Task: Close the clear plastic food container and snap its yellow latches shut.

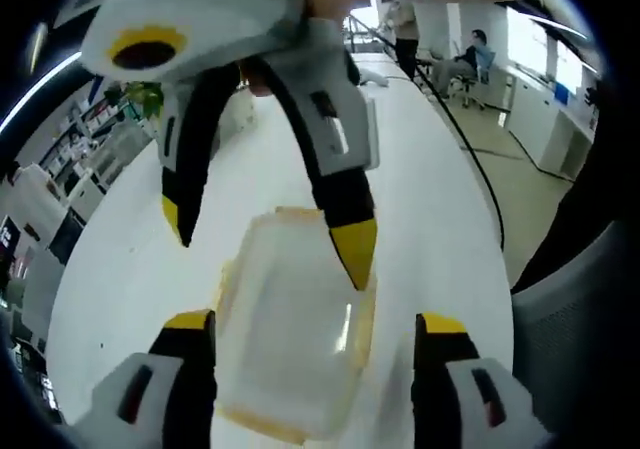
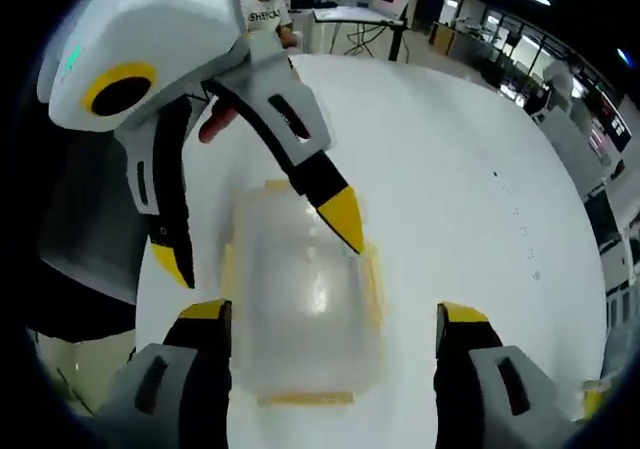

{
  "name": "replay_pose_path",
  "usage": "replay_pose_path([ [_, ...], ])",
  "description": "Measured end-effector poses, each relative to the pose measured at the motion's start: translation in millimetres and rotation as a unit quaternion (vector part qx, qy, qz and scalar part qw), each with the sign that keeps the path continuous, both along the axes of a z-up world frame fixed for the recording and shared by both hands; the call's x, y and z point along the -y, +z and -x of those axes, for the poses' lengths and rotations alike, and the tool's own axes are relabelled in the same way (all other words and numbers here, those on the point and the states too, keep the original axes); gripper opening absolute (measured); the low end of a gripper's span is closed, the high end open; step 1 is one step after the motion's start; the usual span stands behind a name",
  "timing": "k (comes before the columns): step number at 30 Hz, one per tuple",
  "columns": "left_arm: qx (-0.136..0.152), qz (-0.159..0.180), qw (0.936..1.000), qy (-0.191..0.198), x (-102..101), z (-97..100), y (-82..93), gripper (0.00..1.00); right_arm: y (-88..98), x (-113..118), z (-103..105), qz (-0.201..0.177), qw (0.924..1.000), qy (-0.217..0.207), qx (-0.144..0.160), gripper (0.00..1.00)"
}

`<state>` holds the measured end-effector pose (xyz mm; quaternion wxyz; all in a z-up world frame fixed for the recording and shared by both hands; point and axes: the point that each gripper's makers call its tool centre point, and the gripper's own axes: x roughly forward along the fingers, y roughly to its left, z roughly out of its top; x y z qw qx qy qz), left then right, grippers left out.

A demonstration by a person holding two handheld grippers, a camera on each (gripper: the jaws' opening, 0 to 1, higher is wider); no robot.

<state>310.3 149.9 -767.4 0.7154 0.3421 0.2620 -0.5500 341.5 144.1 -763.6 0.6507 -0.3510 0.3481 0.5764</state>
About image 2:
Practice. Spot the white workstation desk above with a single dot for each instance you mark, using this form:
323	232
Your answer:
575	154

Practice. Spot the person's left hand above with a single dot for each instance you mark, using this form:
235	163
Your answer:
216	123

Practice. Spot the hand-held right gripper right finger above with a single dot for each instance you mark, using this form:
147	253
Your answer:
480	399

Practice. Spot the yellow cabinet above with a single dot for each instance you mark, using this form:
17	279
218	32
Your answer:
441	36

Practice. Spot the clear box with yellow buckles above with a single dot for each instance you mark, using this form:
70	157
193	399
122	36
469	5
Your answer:
300	309

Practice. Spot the monitor with red screen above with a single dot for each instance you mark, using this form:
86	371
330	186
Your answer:
612	129

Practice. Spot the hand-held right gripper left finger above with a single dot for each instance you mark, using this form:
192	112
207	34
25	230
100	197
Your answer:
170	394

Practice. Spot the yellow white object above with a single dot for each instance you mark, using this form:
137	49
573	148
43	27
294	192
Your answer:
594	399

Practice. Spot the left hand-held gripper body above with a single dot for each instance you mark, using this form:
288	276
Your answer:
165	24

